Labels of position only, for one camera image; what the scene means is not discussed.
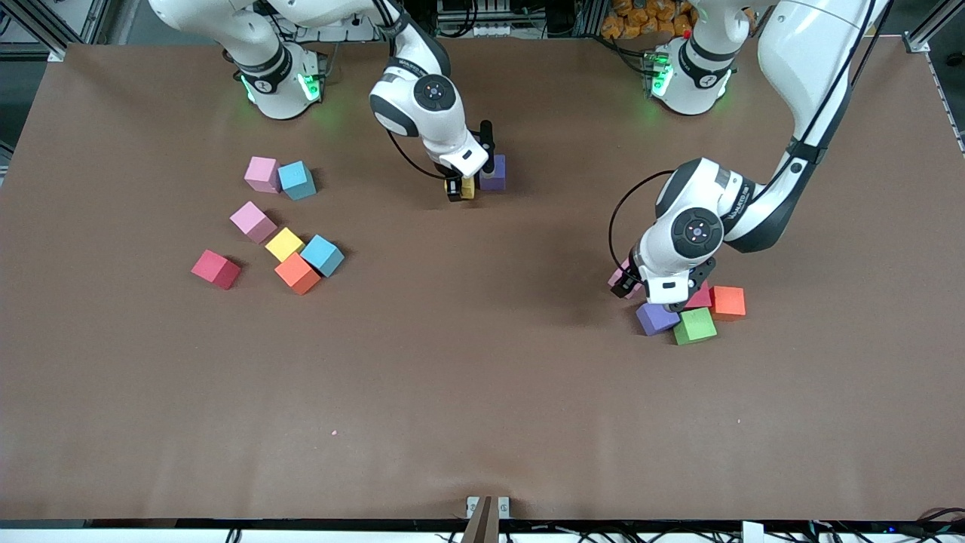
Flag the purple foam cube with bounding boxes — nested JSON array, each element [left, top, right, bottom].
[[479, 154, 507, 192], [635, 300, 682, 337]]

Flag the green foam cube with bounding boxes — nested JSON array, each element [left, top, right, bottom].
[[672, 307, 718, 347]]

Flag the orange foam cube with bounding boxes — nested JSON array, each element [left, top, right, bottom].
[[709, 285, 747, 321], [274, 253, 322, 296]]

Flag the blue foam cube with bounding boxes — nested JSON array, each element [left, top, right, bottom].
[[300, 234, 346, 278], [277, 160, 317, 201]]

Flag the pile of orange objects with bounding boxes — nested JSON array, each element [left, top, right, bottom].
[[603, 0, 694, 40]]

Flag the brown table cover mat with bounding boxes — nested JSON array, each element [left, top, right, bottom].
[[0, 36, 965, 523]]

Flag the aluminium side rail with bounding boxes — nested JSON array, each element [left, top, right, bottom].
[[924, 51, 965, 155]]

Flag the metal bracket with post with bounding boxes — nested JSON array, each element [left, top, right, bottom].
[[465, 495, 512, 543]]

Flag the black cable bundle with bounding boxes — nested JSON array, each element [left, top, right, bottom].
[[890, 507, 965, 538]]

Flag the aluminium frame post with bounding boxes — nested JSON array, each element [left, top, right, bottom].
[[0, 0, 67, 63], [903, 0, 965, 54]]

